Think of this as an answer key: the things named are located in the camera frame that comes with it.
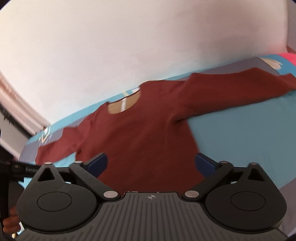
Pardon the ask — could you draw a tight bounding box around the dark red knit sweater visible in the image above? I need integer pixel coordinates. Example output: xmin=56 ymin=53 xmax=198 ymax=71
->
xmin=35 ymin=68 xmax=295 ymax=194

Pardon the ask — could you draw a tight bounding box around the person's left hand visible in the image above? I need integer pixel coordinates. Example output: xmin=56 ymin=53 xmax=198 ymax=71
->
xmin=3 ymin=206 xmax=21 ymax=235

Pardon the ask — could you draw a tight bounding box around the pink pillow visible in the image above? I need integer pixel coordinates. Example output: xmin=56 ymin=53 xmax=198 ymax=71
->
xmin=278 ymin=52 xmax=296 ymax=66

